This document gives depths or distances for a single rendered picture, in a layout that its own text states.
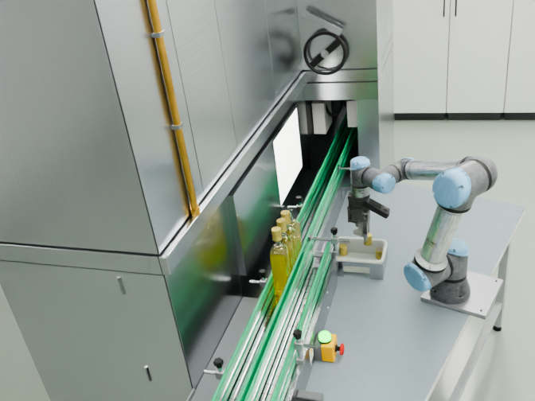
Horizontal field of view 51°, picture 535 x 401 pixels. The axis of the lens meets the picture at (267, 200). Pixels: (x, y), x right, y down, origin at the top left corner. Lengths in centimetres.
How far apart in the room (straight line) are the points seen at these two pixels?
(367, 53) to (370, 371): 151
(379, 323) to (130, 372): 92
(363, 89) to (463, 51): 286
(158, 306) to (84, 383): 53
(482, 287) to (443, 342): 34
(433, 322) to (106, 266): 121
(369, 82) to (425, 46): 281
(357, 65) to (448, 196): 120
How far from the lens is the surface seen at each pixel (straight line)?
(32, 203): 169
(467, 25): 561
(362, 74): 287
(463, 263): 222
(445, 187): 184
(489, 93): 580
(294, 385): 184
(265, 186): 227
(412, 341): 215
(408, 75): 575
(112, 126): 141
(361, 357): 209
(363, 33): 282
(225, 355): 197
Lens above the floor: 222
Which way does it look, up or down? 29 degrees down
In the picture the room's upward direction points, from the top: 8 degrees counter-clockwise
